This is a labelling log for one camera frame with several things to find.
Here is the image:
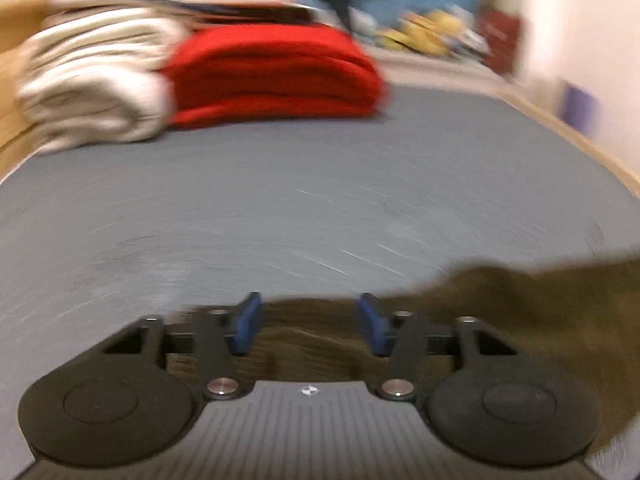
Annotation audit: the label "purple box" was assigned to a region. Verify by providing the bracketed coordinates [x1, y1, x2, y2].
[561, 80, 601, 138]

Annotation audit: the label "red folded blanket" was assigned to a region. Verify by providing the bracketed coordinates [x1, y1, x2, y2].
[159, 24, 391, 130]

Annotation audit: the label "pile of plush toys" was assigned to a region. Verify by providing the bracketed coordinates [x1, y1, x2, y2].
[350, 4, 493, 61]

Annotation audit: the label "olive corduroy pants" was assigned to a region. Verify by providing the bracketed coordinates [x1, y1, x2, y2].
[167, 244, 640, 466]

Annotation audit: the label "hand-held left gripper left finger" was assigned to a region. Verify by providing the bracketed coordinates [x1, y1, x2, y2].
[102, 291, 264, 402]

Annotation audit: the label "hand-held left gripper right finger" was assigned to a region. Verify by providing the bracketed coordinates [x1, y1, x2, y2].
[357, 292, 521, 403]

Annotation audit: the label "dark red cushion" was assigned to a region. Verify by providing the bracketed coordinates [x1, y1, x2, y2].
[477, 5, 523, 78]

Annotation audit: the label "white folded blanket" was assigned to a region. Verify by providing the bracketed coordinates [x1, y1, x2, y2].
[15, 4, 193, 155]

